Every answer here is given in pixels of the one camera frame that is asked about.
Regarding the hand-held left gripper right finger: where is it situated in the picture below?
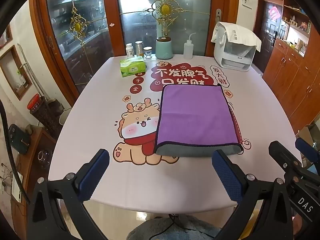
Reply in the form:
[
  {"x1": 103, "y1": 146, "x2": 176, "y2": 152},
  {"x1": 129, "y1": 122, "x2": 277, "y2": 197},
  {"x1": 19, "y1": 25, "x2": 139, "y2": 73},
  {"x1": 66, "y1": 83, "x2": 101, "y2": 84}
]
[{"x1": 211, "y1": 149, "x2": 293, "y2": 240}]

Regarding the thick black cable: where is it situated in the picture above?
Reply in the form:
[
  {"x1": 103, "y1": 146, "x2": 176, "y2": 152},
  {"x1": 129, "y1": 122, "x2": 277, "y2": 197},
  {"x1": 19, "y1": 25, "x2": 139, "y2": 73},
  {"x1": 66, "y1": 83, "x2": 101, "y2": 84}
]
[{"x1": 0, "y1": 99, "x2": 31, "y2": 206}]

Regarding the wooden side cabinet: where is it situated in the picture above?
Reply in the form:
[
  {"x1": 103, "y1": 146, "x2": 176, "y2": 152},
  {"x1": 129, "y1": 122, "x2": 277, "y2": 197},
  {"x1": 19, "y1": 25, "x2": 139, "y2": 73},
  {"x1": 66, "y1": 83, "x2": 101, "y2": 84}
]
[{"x1": 9, "y1": 127, "x2": 57, "y2": 230}]

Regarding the clear squeeze wash bottle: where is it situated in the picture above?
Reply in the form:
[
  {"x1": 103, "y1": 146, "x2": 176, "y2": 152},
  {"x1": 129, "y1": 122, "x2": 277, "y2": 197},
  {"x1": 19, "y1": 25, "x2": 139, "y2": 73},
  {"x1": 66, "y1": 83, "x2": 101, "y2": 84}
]
[{"x1": 183, "y1": 33, "x2": 196, "y2": 60}]

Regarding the green tissue pack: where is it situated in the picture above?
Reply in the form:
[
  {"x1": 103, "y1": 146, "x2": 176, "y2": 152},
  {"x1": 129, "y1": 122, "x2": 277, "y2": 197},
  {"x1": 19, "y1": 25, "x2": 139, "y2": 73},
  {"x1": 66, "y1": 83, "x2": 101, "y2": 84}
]
[{"x1": 120, "y1": 56, "x2": 148, "y2": 78}]

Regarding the red lidded storage jar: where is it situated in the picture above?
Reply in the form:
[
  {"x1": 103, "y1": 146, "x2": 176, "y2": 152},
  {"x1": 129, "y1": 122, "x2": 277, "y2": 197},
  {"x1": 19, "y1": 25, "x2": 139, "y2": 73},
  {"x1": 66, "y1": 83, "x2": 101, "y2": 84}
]
[{"x1": 27, "y1": 93, "x2": 63, "y2": 136}]

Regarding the red paper door decoration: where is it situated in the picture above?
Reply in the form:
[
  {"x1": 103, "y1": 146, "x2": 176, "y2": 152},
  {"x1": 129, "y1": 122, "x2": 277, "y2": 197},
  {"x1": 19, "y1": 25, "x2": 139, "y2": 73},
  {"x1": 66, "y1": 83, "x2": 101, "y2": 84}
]
[{"x1": 268, "y1": 6, "x2": 282, "y2": 21}]

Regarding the wooden framed glass sliding door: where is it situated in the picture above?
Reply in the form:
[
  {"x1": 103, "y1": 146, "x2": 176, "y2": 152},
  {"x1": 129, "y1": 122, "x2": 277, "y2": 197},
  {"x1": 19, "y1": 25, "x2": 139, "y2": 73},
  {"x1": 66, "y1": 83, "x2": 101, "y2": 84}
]
[{"x1": 29, "y1": 0, "x2": 240, "y2": 103}]

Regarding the black device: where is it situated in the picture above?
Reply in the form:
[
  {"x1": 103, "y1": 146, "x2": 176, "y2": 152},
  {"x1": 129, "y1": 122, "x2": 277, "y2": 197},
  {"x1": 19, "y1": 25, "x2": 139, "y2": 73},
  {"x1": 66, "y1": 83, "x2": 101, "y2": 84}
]
[{"x1": 8, "y1": 123, "x2": 32, "y2": 155}]

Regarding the small gold door ornament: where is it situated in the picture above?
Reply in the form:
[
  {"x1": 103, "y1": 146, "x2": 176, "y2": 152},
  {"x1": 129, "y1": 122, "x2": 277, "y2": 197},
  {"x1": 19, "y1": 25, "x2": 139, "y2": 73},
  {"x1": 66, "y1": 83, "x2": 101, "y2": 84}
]
[{"x1": 65, "y1": 7, "x2": 90, "y2": 47}]

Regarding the thin black cable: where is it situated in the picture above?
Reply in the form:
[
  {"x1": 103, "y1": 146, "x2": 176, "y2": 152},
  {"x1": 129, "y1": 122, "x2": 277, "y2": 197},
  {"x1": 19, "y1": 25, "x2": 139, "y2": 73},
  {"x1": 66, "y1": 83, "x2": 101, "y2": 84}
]
[{"x1": 147, "y1": 213, "x2": 186, "y2": 240}]

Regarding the teal canister with wooden lid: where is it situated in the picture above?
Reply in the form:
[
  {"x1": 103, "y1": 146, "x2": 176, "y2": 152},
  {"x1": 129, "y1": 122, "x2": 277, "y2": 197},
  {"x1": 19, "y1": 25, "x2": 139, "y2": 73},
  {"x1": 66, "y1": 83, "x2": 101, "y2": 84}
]
[{"x1": 155, "y1": 37, "x2": 173, "y2": 60}]

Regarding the purple grey towel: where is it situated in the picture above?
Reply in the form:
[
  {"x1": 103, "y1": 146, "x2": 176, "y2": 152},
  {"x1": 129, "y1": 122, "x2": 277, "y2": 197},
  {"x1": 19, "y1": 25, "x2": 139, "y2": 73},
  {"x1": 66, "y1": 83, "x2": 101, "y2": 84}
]
[{"x1": 153, "y1": 84, "x2": 244, "y2": 158}]

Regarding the white countertop appliance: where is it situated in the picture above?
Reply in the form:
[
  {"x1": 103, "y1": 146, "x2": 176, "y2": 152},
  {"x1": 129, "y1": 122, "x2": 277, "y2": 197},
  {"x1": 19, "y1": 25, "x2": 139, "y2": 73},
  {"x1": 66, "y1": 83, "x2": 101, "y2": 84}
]
[{"x1": 213, "y1": 22, "x2": 255, "y2": 72}]

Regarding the large gold door ornament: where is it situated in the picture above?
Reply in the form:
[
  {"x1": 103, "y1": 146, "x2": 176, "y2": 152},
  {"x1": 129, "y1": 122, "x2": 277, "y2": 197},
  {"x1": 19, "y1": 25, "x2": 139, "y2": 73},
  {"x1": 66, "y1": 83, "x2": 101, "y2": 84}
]
[{"x1": 147, "y1": 0, "x2": 184, "y2": 37}]

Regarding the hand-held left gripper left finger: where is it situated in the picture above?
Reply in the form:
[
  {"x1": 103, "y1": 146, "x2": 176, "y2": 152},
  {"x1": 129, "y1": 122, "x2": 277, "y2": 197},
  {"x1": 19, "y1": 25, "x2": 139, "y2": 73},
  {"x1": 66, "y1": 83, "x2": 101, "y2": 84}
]
[{"x1": 26, "y1": 149, "x2": 110, "y2": 240}]

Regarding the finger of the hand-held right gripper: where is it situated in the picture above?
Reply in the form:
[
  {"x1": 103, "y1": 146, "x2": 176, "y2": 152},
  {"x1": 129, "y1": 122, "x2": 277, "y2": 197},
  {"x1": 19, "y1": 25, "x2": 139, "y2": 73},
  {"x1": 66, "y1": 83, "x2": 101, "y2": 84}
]
[
  {"x1": 295, "y1": 137, "x2": 320, "y2": 176},
  {"x1": 268, "y1": 141, "x2": 304, "y2": 178}
]

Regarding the dark wooden entrance door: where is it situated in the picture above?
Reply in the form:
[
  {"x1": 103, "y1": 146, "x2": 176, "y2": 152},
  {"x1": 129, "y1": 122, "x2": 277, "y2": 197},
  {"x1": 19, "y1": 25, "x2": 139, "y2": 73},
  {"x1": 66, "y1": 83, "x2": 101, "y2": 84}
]
[{"x1": 253, "y1": 0, "x2": 284, "y2": 73}]

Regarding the printed cartoon tablecloth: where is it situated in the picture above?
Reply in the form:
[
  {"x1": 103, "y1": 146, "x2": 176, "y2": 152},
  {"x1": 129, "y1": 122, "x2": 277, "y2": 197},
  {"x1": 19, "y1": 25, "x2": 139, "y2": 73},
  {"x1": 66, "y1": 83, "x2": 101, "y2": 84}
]
[{"x1": 47, "y1": 54, "x2": 304, "y2": 214}]

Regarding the white cloth cover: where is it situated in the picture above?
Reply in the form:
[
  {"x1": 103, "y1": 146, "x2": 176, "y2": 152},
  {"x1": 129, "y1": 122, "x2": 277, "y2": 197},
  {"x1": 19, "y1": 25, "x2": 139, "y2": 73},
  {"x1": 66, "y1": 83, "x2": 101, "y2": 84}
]
[{"x1": 210, "y1": 21, "x2": 262, "y2": 52}]

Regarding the wooden wall cabinet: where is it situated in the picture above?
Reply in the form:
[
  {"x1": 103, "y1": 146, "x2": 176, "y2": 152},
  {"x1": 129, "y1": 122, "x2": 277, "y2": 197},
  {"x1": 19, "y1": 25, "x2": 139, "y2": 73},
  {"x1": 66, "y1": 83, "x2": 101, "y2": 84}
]
[{"x1": 262, "y1": 0, "x2": 320, "y2": 133}]

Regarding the clear glass bowl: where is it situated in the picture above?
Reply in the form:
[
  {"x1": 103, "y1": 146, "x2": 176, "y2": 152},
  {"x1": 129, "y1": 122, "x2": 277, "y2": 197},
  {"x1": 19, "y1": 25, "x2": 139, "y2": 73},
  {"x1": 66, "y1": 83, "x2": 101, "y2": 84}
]
[{"x1": 37, "y1": 150, "x2": 53, "y2": 168}]

